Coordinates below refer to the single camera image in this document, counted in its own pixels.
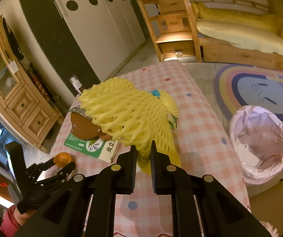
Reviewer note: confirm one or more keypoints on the rainbow oval rug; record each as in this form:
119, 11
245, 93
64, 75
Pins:
237, 85

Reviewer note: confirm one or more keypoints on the white wardrobe with round holes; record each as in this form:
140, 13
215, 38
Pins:
87, 39

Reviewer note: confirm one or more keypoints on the green white medicine box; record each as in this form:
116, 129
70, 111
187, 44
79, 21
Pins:
103, 150

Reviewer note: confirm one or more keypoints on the wooden stair drawers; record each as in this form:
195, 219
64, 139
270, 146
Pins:
172, 27

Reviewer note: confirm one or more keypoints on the white brown spray bottle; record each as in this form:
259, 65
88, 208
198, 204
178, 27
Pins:
77, 84

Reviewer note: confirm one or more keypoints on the yellow blanket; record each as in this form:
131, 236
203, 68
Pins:
268, 22

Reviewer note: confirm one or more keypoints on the pink lined trash bin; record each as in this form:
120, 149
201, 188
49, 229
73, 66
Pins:
257, 137

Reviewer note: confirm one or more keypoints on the silver pill blister pack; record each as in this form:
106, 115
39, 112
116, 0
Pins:
78, 109

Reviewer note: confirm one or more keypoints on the yellow foam fruit net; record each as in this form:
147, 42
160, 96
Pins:
134, 118

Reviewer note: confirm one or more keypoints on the brown leather sheath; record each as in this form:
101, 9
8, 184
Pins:
83, 128

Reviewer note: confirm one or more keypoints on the wooden bunk bed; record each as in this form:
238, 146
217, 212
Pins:
235, 43

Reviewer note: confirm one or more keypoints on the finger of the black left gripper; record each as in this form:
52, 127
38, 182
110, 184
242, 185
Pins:
61, 176
35, 170

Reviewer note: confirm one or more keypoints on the wooden cabinet with drawers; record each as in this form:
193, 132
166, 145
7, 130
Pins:
22, 106

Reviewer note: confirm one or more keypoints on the operator left gloved hand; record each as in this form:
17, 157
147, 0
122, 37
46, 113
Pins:
35, 194

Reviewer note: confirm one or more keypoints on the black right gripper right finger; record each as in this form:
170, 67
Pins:
201, 206

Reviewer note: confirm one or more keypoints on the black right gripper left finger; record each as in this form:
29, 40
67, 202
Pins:
85, 206

